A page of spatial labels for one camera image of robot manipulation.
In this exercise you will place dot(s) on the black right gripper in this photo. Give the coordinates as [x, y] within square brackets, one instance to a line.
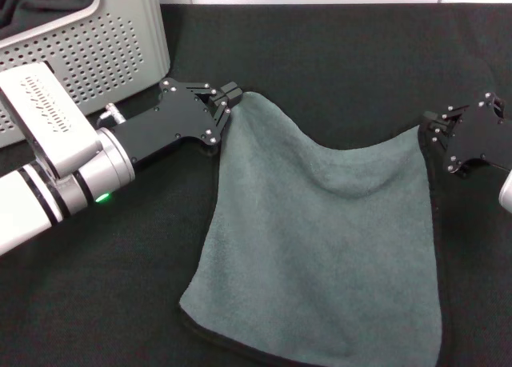
[480, 139]

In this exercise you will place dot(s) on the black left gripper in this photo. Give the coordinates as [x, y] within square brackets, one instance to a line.
[168, 123]

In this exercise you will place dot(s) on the grey-green microfibre towel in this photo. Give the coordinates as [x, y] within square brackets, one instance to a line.
[320, 243]

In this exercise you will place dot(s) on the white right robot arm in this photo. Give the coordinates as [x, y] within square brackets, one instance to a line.
[507, 191]

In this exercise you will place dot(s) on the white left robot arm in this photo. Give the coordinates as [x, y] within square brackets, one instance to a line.
[24, 207]

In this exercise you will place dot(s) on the black tablecloth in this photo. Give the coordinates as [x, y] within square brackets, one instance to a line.
[320, 63]

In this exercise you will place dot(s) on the grey perforated storage box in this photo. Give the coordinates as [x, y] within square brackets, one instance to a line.
[100, 43]

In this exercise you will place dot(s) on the dark crumpled cloth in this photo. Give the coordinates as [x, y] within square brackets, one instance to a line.
[36, 3]

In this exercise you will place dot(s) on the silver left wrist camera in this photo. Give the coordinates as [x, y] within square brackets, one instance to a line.
[40, 103]

